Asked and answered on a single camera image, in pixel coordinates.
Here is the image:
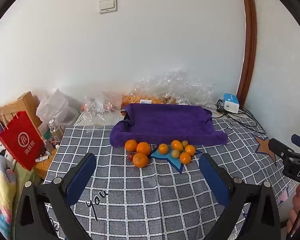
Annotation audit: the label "colourful quilt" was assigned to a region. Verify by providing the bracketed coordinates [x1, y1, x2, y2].
[0, 150, 18, 240]

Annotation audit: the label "red paper bag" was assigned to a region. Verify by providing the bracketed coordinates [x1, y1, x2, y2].
[0, 104, 45, 172]

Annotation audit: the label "large orange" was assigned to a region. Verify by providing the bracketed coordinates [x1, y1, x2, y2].
[125, 139, 138, 152]
[132, 152, 149, 168]
[136, 142, 152, 156]

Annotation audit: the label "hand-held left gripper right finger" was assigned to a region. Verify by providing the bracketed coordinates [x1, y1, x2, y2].
[199, 153, 282, 240]

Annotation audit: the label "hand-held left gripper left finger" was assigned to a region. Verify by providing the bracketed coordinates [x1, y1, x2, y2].
[11, 152, 98, 240]

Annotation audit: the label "large clear plastic bag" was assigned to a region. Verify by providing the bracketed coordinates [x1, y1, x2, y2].
[121, 71, 217, 110]

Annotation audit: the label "person's right hand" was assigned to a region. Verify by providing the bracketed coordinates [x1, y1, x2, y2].
[286, 184, 300, 238]

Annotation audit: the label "white light switch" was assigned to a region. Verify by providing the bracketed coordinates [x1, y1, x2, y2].
[99, 0, 117, 14]

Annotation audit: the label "white plastic bag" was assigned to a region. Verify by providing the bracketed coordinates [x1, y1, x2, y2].
[36, 88, 79, 127]

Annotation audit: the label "wooden chair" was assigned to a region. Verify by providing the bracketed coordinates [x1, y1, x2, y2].
[0, 91, 42, 130]

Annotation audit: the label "wooden side table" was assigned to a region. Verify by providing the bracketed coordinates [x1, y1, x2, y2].
[33, 140, 59, 180]

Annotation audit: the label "brown wooden door frame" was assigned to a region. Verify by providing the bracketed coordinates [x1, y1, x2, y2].
[237, 0, 257, 107]

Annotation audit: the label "clear plastic bottle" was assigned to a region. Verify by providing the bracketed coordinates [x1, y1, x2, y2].
[48, 119, 63, 143]

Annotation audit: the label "white and blue box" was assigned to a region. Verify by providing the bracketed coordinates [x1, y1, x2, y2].
[224, 93, 240, 114]

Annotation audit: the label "purple towel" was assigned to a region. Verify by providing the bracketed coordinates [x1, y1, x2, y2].
[109, 103, 228, 147]

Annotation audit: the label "black cables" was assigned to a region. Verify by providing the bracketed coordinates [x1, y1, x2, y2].
[216, 99, 267, 134]

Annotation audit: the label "small oblong orange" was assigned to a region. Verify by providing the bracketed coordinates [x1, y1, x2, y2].
[171, 140, 184, 152]

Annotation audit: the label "small clear plastic bag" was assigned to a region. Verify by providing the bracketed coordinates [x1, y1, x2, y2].
[80, 92, 127, 126]

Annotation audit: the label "grey checked blanket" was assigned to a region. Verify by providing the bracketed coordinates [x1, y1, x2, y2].
[44, 116, 299, 240]

